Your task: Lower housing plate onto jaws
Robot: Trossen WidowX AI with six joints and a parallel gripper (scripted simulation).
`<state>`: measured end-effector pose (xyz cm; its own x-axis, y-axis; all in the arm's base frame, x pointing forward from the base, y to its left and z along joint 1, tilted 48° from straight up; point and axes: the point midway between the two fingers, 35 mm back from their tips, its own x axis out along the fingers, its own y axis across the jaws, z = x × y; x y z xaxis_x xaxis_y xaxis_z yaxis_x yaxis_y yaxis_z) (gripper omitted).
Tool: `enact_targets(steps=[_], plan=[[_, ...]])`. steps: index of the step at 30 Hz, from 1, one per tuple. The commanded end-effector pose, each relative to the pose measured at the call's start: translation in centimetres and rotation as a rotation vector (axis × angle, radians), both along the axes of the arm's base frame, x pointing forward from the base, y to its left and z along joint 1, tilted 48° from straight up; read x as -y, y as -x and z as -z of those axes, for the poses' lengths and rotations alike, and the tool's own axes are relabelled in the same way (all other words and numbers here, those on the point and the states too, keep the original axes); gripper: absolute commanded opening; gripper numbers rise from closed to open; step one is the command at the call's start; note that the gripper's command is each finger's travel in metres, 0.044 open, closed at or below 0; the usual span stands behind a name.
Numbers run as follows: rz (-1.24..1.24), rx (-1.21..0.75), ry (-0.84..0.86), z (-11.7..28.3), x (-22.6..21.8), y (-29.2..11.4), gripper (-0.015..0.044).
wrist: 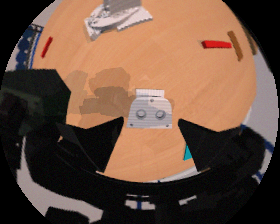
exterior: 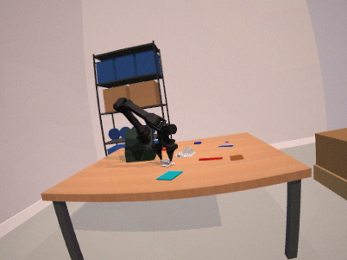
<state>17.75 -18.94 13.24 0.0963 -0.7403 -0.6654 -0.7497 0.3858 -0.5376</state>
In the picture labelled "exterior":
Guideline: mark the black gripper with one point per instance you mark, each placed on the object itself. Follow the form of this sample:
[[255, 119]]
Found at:
[[162, 141]]

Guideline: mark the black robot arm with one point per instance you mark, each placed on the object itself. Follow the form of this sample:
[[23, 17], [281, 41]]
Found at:
[[126, 107]]

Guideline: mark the brown square plate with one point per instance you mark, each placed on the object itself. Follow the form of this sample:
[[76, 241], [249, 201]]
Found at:
[[236, 157]]

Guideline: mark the teal rectangular plate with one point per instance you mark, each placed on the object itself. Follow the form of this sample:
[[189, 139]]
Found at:
[[169, 176]]

